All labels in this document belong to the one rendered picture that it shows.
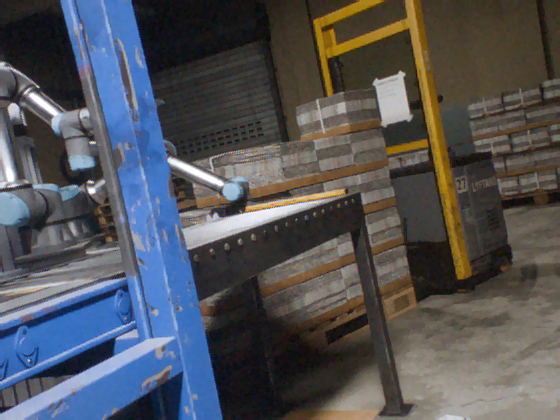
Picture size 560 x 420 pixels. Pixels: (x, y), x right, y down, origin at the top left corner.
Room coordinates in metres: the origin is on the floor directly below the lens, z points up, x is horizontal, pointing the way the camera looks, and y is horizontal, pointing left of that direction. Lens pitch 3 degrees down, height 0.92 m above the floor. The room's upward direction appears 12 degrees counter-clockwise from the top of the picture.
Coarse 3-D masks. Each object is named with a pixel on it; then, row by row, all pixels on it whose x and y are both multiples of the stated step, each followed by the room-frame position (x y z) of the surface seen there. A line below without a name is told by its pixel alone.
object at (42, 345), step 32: (64, 288) 1.20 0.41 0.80; (96, 288) 1.16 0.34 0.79; (0, 320) 1.01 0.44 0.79; (32, 320) 1.04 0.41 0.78; (64, 320) 1.09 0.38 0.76; (96, 320) 1.15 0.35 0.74; (128, 320) 1.21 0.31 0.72; (0, 352) 0.98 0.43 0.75; (32, 352) 1.03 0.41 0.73; (64, 352) 1.08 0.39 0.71; (0, 384) 0.97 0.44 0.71
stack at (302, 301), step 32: (288, 192) 3.33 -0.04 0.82; (320, 192) 3.49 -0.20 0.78; (352, 192) 3.67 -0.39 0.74; (192, 224) 2.92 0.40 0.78; (320, 256) 3.42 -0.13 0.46; (288, 288) 3.23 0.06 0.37; (320, 288) 3.38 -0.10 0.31; (352, 288) 3.55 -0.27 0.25; (224, 320) 2.94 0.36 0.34; (288, 320) 3.20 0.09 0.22; (224, 352) 2.92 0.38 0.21; (288, 352) 3.36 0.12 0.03; (320, 352) 3.31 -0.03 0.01; (224, 384) 3.05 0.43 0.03; (256, 384) 3.01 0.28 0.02
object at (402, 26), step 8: (392, 24) 4.09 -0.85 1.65; (400, 24) 4.05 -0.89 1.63; (408, 24) 4.01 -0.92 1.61; (376, 32) 4.17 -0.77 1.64; (384, 32) 4.13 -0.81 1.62; (392, 32) 4.09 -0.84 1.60; (400, 32) 4.08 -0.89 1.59; (352, 40) 4.30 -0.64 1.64; (360, 40) 4.26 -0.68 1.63; (368, 40) 4.22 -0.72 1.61; (376, 40) 4.18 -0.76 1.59; (328, 48) 4.45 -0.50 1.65; (336, 48) 4.40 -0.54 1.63; (344, 48) 4.36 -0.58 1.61; (352, 48) 4.31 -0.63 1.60; (328, 56) 4.46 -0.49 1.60; (336, 56) 4.45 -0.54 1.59
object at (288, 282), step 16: (352, 256) 3.58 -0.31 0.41; (304, 272) 3.32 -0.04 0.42; (320, 272) 3.39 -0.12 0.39; (272, 288) 3.16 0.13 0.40; (224, 304) 2.95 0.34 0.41; (240, 304) 3.01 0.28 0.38; (352, 304) 3.53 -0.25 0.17; (320, 320) 3.35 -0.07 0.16; (272, 336) 3.11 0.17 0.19; (288, 336) 3.18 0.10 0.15; (240, 352) 2.97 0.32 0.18
